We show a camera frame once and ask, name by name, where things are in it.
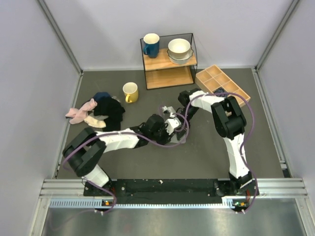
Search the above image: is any cream bowl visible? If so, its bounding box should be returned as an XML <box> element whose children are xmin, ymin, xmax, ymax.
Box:
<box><xmin>168</xmin><ymin>38</ymin><xmax>191</xmax><ymax>56</ymax></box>

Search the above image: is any black wire wooden shelf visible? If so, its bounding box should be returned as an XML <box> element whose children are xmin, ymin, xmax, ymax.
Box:
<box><xmin>142</xmin><ymin>33</ymin><xmax>198</xmax><ymax>89</ymax></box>

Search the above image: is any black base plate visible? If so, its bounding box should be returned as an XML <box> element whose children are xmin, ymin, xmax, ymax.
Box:
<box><xmin>83</xmin><ymin>178</ymin><xmax>259</xmax><ymax>205</ymax></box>

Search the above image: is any aluminium frame rail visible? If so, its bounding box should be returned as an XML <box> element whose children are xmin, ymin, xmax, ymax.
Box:
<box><xmin>40</xmin><ymin>178</ymin><xmax>308</xmax><ymax>199</ymax></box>

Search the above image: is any yellow mug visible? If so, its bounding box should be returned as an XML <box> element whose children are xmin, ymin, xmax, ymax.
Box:
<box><xmin>123</xmin><ymin>82</ymin><xmax>138</xmax><ymax>103</ymax></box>

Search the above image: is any blue mug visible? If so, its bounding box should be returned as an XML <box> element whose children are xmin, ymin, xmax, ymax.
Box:
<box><xmin>143</xmin><ymin>33</ymin><xmax>160</xmax><ymax>58</ymax></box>

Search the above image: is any white scalloped bowl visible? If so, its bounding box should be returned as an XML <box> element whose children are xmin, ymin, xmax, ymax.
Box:
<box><xmin>167</xmin><ymin>48</ymin><xmax>193</xmax><ymax>65</ymax></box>

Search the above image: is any grey slotted cable duct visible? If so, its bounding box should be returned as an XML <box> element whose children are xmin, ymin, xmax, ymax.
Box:
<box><xmin>49</xmin><ymin>198</ymin><xmax>236</xmax><ymax>209</ymax></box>

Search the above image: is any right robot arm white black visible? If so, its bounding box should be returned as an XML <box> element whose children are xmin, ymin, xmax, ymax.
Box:
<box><xmin>178</xmin><ymin>88</ymin><xmax>256</xmax><ymax>195</ymax></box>

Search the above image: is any beige cloth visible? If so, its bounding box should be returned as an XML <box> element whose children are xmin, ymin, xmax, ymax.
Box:
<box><xmin>84</xmin><ymin>116</ymin><xmax>106</xmax><ymax>128</ymax></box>

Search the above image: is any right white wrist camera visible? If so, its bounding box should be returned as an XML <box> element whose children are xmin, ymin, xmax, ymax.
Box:
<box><xmin>161</xmin><ymin>106</ymin><xmax>176</xmax><ymax>118</ymax></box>

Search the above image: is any black cloth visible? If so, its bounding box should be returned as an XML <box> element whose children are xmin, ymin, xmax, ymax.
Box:
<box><xmin>94</xmin><ymin>97</ymin><xmax>125</xmax><ymax>132</ymax></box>

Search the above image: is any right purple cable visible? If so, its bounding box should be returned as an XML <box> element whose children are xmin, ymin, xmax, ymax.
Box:
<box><xmin>182</xmin><ymin>92</ymin><xmax>258</xmax><ymax>214</ymax></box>

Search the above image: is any rolled dark blue underwear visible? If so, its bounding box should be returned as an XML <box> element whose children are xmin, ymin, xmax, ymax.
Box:
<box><xmin>213</xmin><ymin>88</ymin><xmax>228</xmax><ymax>97</ymax></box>

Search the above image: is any wooden compartment tray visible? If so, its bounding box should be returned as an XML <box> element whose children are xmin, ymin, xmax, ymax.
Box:
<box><xmin>195</xmin><ymin>65</ymin><xmax>251</xmax><ymax>102</ymax></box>

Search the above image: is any pink cloth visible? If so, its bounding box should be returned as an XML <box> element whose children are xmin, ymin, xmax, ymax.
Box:
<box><xmin>65</xmin><ymin>98</ymin><xmax>97</xmax><ymax>124</ymax></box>

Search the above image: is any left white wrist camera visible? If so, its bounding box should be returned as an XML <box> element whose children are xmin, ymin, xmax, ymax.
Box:
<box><xmin>165</xmin><ymin>118</ymin><xmax>182</xmax><ymax>135</ymax></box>

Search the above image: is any dark blue cloth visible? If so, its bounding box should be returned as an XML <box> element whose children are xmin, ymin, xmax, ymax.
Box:
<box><xmin>93</xmin><ymin>92</ymin><xmax>112</xmax><ymax>102</ymax></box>

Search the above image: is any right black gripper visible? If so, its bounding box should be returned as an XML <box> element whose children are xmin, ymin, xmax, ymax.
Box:
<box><xmin>174</xmin><ymin>106</ymin><xmax>199</xmax><ymax>140</ymax></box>

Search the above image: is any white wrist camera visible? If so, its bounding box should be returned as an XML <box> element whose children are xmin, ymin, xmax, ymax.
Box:
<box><xmin>161</xmin><ymin>106</ymin><xmax>176</xmax><ymax>118</ymax></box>
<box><xmin>165</xmin><ymin>118</ymin><xmax>182</xmax><ymax>135</ymax></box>

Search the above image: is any grey underwear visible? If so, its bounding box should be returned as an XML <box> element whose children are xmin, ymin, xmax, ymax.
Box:
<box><xmin>170</xmin><ymin>133</ymin><xmax>187</xmax><ymax>144</ymax></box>

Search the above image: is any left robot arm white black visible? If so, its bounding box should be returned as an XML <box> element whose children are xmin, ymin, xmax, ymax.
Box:
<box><xmin>63</xmin><ymin>114</ymin><xmax>181</xmax><ymax>195</ymax></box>

